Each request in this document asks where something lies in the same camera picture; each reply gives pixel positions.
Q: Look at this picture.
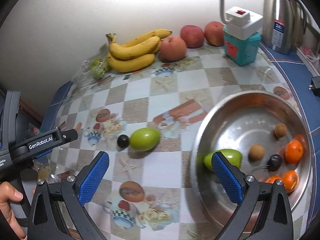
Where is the dark plum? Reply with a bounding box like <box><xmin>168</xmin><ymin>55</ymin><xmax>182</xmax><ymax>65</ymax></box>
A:
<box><xmin>267</xmin><ymin>154</ymin><xmax>283</xmax><ymax>172</ymax></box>
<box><xmin>117</xmin><ymin>134</ymin><xmax>130</xmax><ymax>149</ymax></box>

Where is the oval green mango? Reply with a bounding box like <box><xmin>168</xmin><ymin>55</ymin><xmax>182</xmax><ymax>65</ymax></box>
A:
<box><xmin>203</xmin><ymin>148</ymin><xmax>242</xmax><ymax>172</ymax></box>

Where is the orange tangerine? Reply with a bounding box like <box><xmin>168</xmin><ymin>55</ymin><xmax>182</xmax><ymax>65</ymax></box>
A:
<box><xmin>283</xmin><ymin>170</ymin><xmax>299</xmax><ymax>193</ymax></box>
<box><xmin>285</xmin><ymin>140</ymin><xmax>304</xmax><ymax>164</ymax></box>

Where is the round green fruit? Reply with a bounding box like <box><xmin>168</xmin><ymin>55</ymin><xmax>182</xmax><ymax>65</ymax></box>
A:
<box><xmin>130</xmin><ymin>127</ymin><xmax>161</xmax><ymax>151</ymax></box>

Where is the person left hand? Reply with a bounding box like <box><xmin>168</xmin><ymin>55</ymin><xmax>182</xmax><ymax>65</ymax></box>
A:
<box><xmin>0</xmin><ymin>181</ymin><xmax>27</xmax><ymax>239</ymax></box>

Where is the orange tangerine bowl bottom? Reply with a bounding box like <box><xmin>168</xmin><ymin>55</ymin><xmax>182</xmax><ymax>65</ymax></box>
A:
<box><xmin>266</xmin><ymin>176</ymin><xmax>283</xmax><ymax>184</ymax></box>

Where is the orange tangerine in bowl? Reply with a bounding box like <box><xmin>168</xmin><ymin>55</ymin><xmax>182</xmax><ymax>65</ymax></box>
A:
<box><xmin>283</xmin><ymin>170</ymin><xmax>299</xmax><ymax>193</ymax></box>

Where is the stainless steel bowl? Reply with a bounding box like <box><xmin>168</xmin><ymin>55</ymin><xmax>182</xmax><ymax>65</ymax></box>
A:
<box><xmin>190</xmin><ymin>90</ymin><xmax>313</xmax><ymax>227</ymax></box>

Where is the clear plastic tray of limes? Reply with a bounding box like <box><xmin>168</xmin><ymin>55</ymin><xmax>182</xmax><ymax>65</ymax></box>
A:
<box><xmin>71</xmin><ymin>45</ymin><xmax>110</xmax><ymax>88</ymax></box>

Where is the patterned vinyl tablecloth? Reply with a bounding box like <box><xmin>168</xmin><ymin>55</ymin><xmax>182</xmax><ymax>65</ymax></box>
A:
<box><xmin>36</xmin><ymin>44</ymin><xmax>319</xmax><ymax>239</ymax></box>

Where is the black plug adapter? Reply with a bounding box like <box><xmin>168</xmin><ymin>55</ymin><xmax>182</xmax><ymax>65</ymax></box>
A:
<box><xmin>309</xmin><ymin>76</ymin><xmax>320</xmax><ymax>97</ymax></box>

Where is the teal plastic box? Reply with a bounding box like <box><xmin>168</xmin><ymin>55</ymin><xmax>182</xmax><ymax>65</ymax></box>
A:
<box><xmin>223</xmin><ymin>27</ymin><xmax>261</xmax><ymax>66</ymax></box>

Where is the yellow banana bunch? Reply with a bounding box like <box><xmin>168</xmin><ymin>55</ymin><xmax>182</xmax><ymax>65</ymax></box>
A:
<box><xmin>106</xmin><ymin>29</ymin><xmax>172</xmax><ymax>73</ymax></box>

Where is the stainless steel thermos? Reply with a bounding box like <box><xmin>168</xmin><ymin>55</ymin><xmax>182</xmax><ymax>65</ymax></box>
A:
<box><xmin>262</xmin><ymin>0</ymin><xmax>307</xmax><ymax>55</ymax></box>

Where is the red apple right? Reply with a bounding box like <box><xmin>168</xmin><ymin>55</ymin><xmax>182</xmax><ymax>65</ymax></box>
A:
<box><xmin>204</xmin><ymin>21</ymin><xmax>224</xmax><ymax>47</ymax></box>

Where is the red apple middle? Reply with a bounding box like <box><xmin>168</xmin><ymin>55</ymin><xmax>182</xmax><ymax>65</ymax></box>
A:
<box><xmin>180</xmin><ymin>25</ymin><xmax>204</xmax><ymax>48</ymax></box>

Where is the white power adapter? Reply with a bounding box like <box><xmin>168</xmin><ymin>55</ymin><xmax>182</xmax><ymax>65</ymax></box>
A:
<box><xmin>220</xmin><ymin>0</ymin><xmax>263</xmax><ymax>41</ymax></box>

